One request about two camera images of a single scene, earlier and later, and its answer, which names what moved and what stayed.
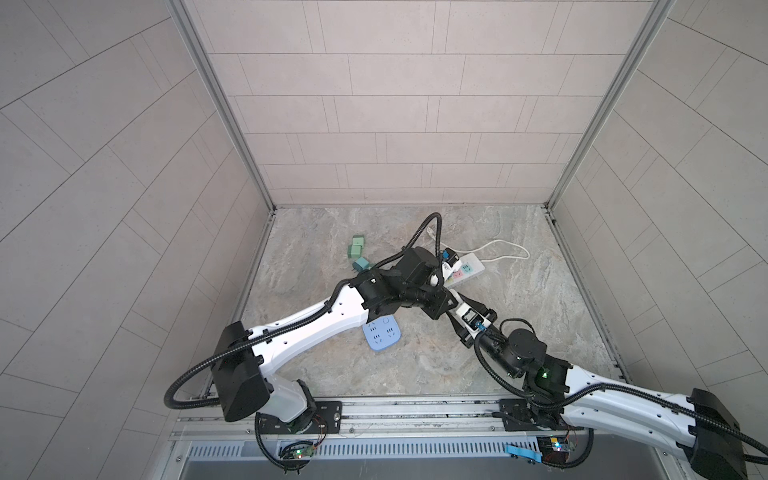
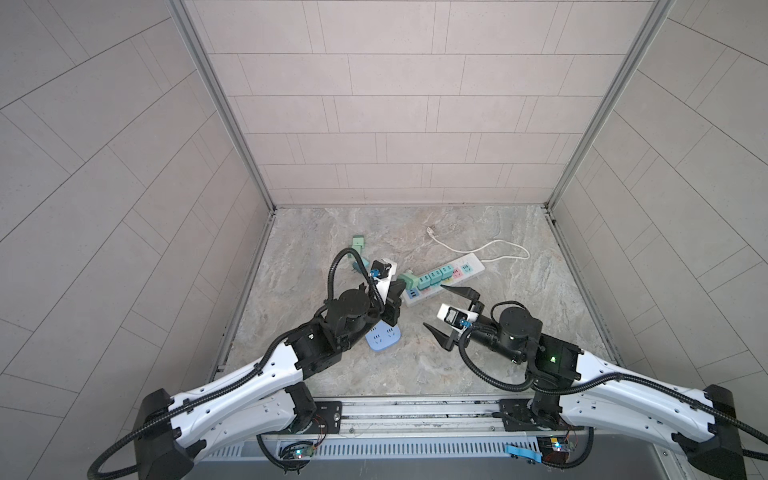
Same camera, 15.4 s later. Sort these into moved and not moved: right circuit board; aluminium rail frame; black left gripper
Moved: black left gripper
Not moved: aluminium rail frame; right circuit board
